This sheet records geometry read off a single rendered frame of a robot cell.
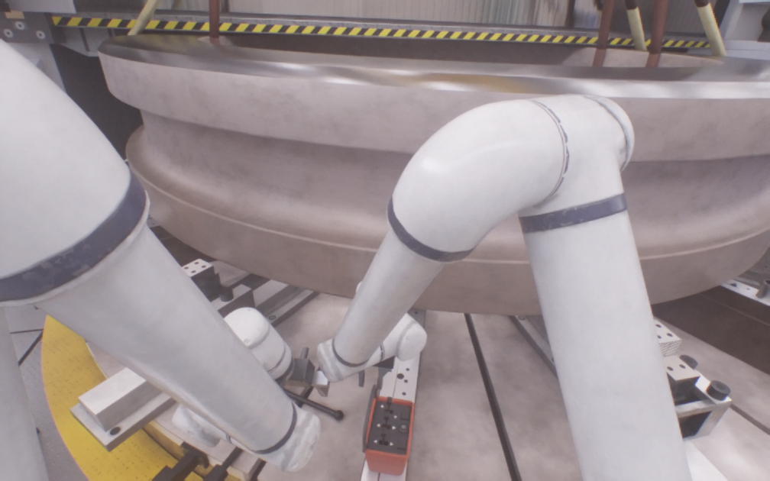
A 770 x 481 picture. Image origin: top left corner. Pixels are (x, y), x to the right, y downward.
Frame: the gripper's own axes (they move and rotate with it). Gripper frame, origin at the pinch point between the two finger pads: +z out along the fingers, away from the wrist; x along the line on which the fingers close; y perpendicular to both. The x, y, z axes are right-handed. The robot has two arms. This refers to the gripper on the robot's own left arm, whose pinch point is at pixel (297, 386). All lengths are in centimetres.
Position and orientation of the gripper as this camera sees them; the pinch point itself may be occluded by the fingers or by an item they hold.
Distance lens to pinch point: 103.1
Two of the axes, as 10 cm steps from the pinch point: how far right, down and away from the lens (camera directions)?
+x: -9.9, 0.0, 1.7
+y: 1.1, -7.9, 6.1
